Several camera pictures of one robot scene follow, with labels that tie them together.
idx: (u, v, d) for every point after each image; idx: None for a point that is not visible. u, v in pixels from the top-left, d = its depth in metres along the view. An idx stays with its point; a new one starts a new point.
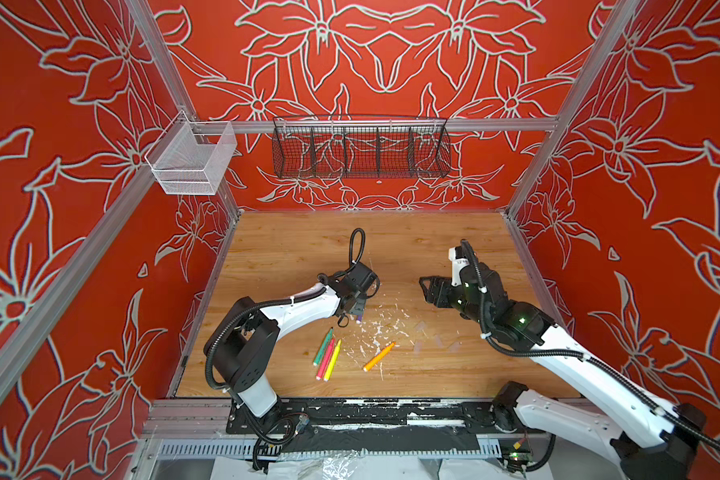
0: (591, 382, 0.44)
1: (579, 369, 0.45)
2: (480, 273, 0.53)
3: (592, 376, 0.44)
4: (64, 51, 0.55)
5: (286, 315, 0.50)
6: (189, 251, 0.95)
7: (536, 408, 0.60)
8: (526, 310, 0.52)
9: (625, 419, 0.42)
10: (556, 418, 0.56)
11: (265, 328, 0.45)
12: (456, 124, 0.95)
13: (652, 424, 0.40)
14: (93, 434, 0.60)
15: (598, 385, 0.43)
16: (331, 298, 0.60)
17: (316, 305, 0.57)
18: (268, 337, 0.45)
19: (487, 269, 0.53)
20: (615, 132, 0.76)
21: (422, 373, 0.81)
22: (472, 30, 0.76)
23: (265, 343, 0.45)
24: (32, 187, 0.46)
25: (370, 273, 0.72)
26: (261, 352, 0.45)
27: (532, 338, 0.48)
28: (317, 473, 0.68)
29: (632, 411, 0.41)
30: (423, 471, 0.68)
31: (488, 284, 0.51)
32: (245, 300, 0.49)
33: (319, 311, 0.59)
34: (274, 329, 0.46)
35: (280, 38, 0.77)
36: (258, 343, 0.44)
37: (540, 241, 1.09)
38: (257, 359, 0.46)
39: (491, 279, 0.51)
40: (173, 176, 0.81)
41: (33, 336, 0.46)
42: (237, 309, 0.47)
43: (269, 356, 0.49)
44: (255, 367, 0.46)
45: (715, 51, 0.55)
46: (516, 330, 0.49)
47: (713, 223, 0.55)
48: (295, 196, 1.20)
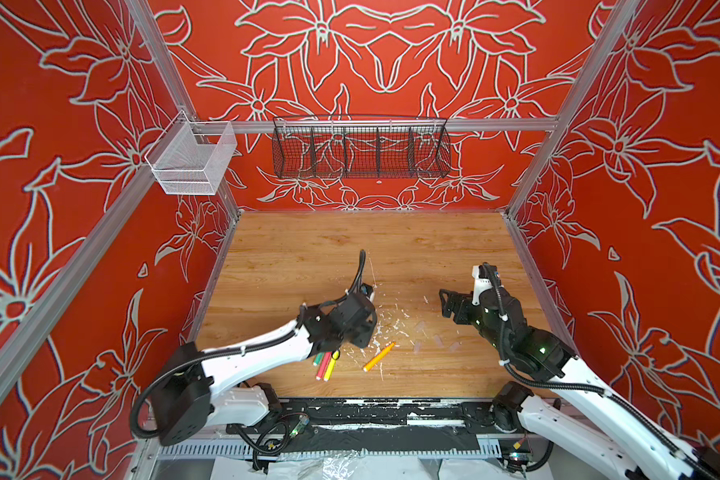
0: (611, 417, 0.44)
1: (598, 404, 0.45)
2: (502, 299, 0.53)
3: (610, 411, 0.45)
4: (64, 51, 0.55)
5: (234, 369, 0.44)
6: (189, 251, 0.95)
7: (542, 418, 0.60)
8: (546, 341, 0.52)
9: (642, 456, 0.42)
10: (564, 433, 0.56)
11: (198, 387, 0.40)
12: (456, 124, 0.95)
13: (671, 465, 0.40)
14: (92, 434, 0.60)
15: (617, 421, 0.44)
16: (302, 341, 0.52)
17: (281, 349, 0.50)
18: (199, 399, 0.39)
19: (509, 296, 0.53)
20: (615, 132, 0.76)
21: (422, 373, 0.81)
22: (472, 30, 0.76)
23: (194, 408, 0.40)
24: (32, 187, 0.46)
25: (362, 308, 0.61)
26: (191, 413, 0.40)
27: (553, 369, 0.49)
28: (317, 473, 0.68)
29: (651, 450, 0.41)
30: (423, 471, 0.68)
31: (509, 312, 0.51)
32: (189, 346, 0.44)
33: (286, 355, 0.52)
34: (205, 392, 0.40)
35: (280, 38, 0.77)
36: (189, 401, 0.39)
37: (540, 241, 1.09)
38: (190, 419, 0.41)
39: (512, 306, 0.51)
40: (173, 176, 0.81)
41: (33, 336, 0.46)
42: (180, 357, 0.43)
43: (206, 415, 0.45)
44: (188, 422, 0.41)
45: (715, 51, 0.55)
46: (536, 360, 0.50)
47: (713, 223, 0.55)
48: (295, 196, 1.20)
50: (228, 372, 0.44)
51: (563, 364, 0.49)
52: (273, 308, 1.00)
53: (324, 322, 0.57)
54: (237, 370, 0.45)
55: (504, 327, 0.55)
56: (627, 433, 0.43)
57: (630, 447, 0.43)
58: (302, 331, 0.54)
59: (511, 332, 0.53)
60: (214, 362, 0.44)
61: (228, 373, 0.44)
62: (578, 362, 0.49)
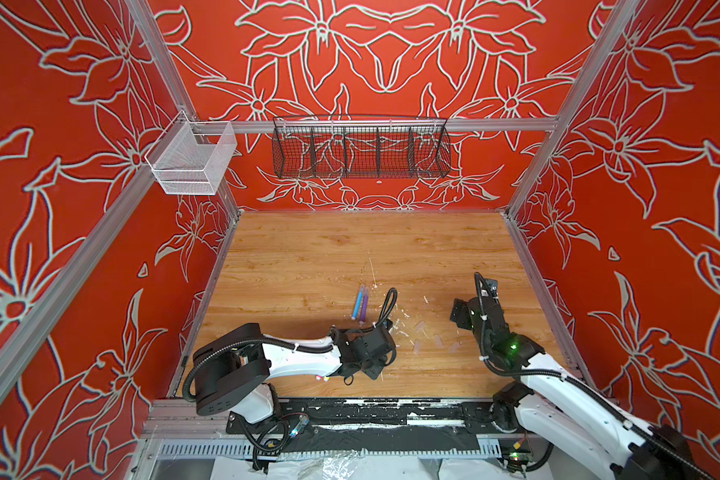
0: (570, 399, 0.49)
1: (559, 388, 0.51)
2: (484, 304, 0.63)
3: (569, 393, 0.50)
4: (64, 51, 0.55)
5: (285, 361, 0.48)
6: (188, 250, 0.94)
7: (538, 414, 0.60)
8: (519, 340, 0.60)
9: (602, 435, 0.45)
10: (558, 429, 0.55)
11: (255, 366, 0.43)
12: (456, 124, 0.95)
13: (622, 436, 0.43)
14: (92, 434, 0.60)
15: (575, 402, 0.49)
16: (335, 358, 0.57)
17: (317, 359, 0.54)
18: (254, 377, 0.42)
19: (493, 301, 0.63)
20: (614, 132, 0.76)
21: (422, 373, 0.81)
22: (472, 30, 0.76)
23: (245, 385, 0.42)
24: (32, 187, 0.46)
25: (384, 344, 0.65)
26: (238, 390, 0.43)
27: (519, 360, 0.57)
28: (317, 473, 0.68)
29: (605, 425, 0.45)
30: (422, 471, 0.68)
31: (490, 314, 0.61)
32: (252, 327, 0.47)
33: (319, 365, 0.55)
34: (263, 373, 0.43)
35: (280, 38, 0.77)
36: (244, 379, 0.42)
37: (540, 241, 1.09)
38: (236, 395, 0.44)
39: (493, 309, 0.61)
40: (173, 176, 0.81)
41: (33, 336, 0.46)
42: (241, 334, 0.46)
43: (247, 396, 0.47)
44: (226, 399, 0.43)
45: (715, 51, 0.55)
46: (509, 356, 0.58)
47: (714, 223, 0.55)
48: (295, 196, 1.20)
50: (279, 362, 0.47)
51: (530, 357, 0.57)
52: (273, 308, 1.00)
53: (350, 347, 0.62)
54: (285, 363, 0.48)
55: (483, 327, 0.64)
56: (583, 410, 0.47)
57: (593, 429, 0.46)
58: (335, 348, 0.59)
59: (491, 332, 0.62)
60: (270, 349, 0.47)
61: (279, 363, 0.47)
62: (546, 357, 0.56)
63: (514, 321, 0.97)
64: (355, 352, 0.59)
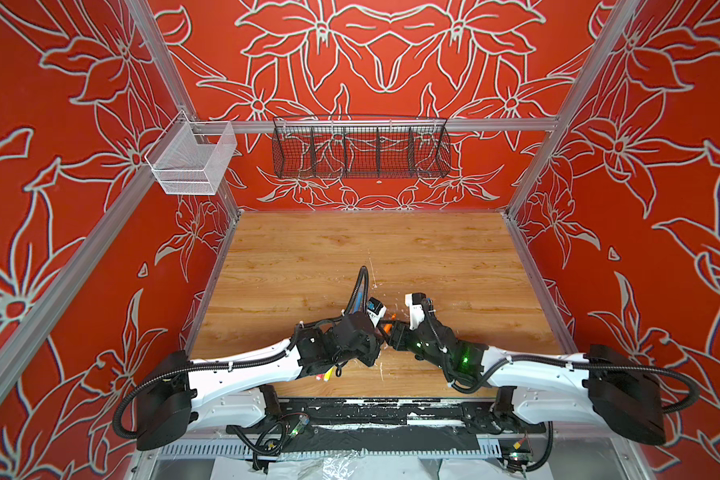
0: (526, 372, 0.51)
1: (512, 368, 0.54)
2: (437, 332, 0.60)
3: (523, 368, 0.52)
4: (64, 51, 0.55)
5: (219, 384, 0.45)
6: (189, 251, 0.95)
7: (530, 403, 0.60)
8: (470, 349, 0.62)
9: (564, 387, 0.47)
10: (549, 406, 0.56)
11: (178, 399, 0.41)
12: (456, 124, 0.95)
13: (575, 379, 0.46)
14: (92, 434, 0.60)
15: (531, 372, 0.51)
16: (290, 363, 0.51)
17: (268, 369, 0.49)
18: (177, 410, 0.40)
19: (437, 323, 0.61)
20: (615, 132, 0.76)
21: (422, 373, 0.81)
22: (472, 30, 0.76)
23: (171, 419, 0.40)
24: (32, 187, 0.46)
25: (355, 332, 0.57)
26: (167, 425, 0.40)
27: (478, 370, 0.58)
28: (317, 473, 0.68)
29: (561, 378, 0.47)
30: (422, 471, 0.68)
31: (445, 342, 0.58)
32: (178, 356, 0.45)
33: (274, 375, 0.50)
34: (186, 404, 0.41)
35: (280, 38, 0.77)
36: (169, 412, 0.39)
37: (540, 241, 1.09)
38: (168, 428, 0.41)
39: (445, 335, 0.59)
40: (172, 176, 0.81)
41: (33, 335, 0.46)
42: (170, 365, 0.43)
43: (186, 424, 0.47)
44: (165, 432, 0.41)
45: (715, 51, 0.55)
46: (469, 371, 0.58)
47: (714, 223, 0.55)
48: (295, 196, 1.20)
50: (212, 386, 0.44)
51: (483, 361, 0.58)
52: (273, 308, 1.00)
53: (318, 344, 0.57)
54: (221, 386, 0.45)
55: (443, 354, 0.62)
56: (540, 377, 0.50)
57: (556, 387, 0.49)
58: (293, 352, 0.53)
59: (450, 356, 0.60)
60: (200, 376, 0.44)
61: (213, 387, 0.44)
62: (492, 350, 0.59)
63: (514, 322, 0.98)
64: (326, 347, 0.59)
